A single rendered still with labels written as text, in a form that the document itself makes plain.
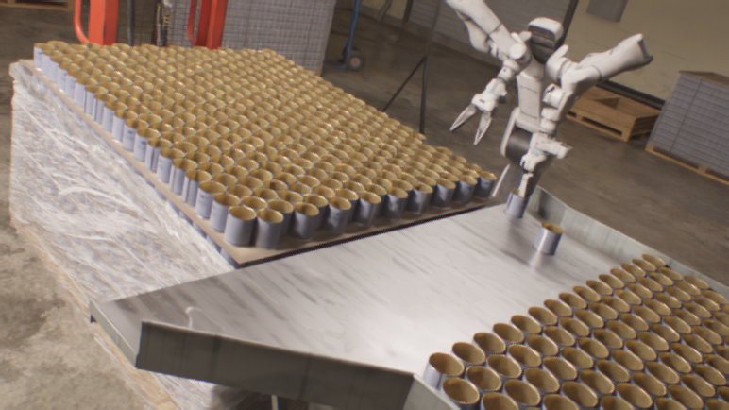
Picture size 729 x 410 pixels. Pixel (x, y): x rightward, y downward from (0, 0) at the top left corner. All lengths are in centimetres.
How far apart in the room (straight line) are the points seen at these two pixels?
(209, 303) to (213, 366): 23
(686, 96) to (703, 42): 186
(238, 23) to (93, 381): 476
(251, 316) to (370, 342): 25
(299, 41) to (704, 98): 473
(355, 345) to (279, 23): 609
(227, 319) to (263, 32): 596
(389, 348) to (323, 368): 25
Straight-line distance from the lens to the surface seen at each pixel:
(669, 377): 159
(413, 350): 142
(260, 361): 120
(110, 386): 285
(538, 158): 221
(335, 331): 141
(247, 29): 706
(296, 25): 744
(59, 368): 294
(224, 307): 142
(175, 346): 122
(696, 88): 874
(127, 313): 138
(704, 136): 872
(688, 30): 1057
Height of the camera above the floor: 188
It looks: 23 degrees down
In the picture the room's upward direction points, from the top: 14 degrees clockwise
